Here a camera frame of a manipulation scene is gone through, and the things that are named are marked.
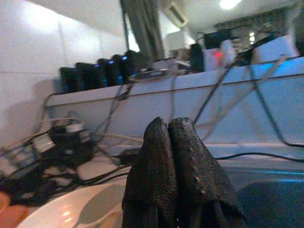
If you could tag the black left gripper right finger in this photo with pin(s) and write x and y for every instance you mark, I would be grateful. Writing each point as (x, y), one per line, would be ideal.
(197, 171)

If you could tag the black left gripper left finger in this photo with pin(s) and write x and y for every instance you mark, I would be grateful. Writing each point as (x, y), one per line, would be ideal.
(152, 178)

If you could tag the white bowl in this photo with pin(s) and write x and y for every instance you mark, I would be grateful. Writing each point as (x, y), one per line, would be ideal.
(71, 206)

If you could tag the white raised ledge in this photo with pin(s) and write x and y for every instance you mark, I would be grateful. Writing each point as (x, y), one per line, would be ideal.
(166, 107)

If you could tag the stainless steel sink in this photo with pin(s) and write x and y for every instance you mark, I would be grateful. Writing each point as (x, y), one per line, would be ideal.
(273, 204)

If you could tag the black charger white labels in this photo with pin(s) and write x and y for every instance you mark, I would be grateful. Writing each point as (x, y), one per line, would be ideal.
(64, 135)

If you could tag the grey flat device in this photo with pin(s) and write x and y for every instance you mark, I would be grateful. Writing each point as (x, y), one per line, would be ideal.
(152, 74)

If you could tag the black box device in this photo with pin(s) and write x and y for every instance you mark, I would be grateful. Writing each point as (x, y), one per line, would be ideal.
(197, 59)

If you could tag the black charger blue light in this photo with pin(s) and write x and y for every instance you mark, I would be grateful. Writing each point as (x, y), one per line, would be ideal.
(104, 71)
(88, 76)
(69, 80)
(133, 64)
(117, 70)

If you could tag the white device red light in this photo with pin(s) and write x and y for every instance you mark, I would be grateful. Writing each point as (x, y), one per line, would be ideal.
(221, 59)

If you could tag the white box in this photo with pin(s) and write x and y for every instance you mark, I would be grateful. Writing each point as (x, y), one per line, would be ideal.
(177, 40)

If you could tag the black flat screen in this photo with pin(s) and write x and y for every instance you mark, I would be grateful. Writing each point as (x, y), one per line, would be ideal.
(216, 39)

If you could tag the orange bowl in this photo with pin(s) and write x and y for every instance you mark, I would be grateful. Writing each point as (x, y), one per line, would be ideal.
(9, 213)

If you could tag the grey curtain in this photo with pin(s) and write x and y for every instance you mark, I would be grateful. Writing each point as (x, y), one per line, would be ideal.
(145, 28)

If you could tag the white air conditioner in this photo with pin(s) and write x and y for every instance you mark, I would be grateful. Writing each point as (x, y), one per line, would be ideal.
(177, 14)

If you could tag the ceiling light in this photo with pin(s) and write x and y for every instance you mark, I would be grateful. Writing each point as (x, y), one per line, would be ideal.
(229, 3)

